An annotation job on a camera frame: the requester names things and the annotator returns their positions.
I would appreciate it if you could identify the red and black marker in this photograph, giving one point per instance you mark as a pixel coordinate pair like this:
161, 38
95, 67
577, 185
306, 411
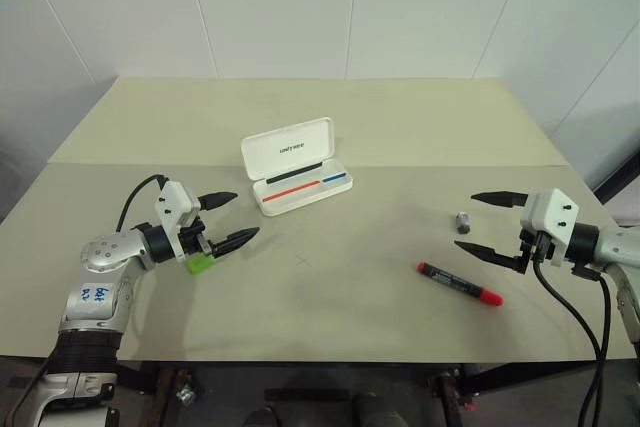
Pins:
455, 283

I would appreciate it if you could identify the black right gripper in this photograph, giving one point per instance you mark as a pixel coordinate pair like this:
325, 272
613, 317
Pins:
532, 244

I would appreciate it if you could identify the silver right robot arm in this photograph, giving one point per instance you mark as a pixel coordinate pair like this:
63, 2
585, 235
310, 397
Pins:
615, 247

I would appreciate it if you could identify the small grey pencil sharpener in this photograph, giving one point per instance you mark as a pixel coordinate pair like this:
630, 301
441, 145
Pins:
463, 222

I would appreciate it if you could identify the rusty clamp with red part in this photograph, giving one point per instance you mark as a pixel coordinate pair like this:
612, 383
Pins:
452, 389

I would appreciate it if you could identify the dark rounded shape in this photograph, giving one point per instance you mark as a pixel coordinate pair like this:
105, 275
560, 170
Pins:
262, 418

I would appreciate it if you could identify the white pencil case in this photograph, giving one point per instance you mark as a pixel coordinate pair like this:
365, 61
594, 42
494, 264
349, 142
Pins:
285, 149

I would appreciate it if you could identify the black pen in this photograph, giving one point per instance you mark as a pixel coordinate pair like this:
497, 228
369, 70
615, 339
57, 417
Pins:
295, 174

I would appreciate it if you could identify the black metal stand frame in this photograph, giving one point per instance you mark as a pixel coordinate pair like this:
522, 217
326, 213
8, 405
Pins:
617, 177

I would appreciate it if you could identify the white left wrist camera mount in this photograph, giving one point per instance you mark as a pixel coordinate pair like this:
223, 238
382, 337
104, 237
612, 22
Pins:
175, 202

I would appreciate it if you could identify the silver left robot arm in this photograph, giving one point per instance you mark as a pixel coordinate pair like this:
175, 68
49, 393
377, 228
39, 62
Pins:
100, 252

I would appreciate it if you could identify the silver metal clamp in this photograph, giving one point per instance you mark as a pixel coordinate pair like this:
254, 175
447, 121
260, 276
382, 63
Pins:
186, 393

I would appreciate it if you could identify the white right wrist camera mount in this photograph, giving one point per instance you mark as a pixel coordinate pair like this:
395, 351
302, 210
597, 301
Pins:
547, 212

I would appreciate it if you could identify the black table frame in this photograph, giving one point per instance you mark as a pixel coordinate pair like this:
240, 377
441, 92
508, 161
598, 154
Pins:
525, 375

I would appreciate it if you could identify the green eraser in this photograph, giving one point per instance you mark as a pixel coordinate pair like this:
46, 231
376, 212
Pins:
197, 265

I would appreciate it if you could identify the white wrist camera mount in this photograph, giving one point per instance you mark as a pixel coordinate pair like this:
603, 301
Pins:
547, 212
175, 202

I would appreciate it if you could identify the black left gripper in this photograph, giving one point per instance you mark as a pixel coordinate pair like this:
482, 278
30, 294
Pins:
192, 241

